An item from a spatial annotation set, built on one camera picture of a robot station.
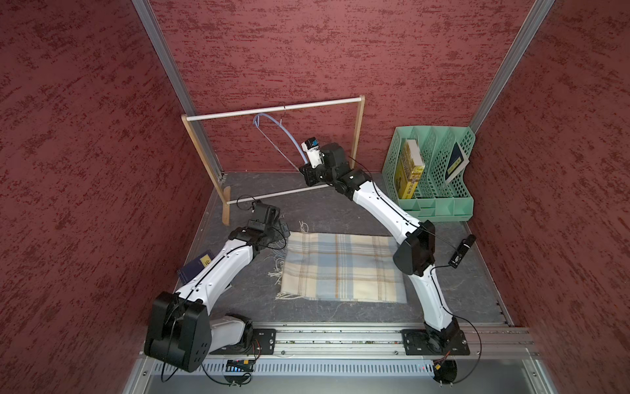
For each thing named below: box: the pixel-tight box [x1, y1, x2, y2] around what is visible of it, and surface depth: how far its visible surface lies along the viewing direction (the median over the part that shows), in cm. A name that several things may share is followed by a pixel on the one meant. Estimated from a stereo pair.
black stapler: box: [447, 233, 476, 269], surface depth 94 cm
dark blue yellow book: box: [445, 142, 471, 184], surface depth 108 cm
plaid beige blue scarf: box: [268, 223, 408, 303], surface depth 89 cm
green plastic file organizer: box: [381, 126, 476, 223], surface depth 105 cm
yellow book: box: [396, 138, 426, 200], surface depth 95 cm
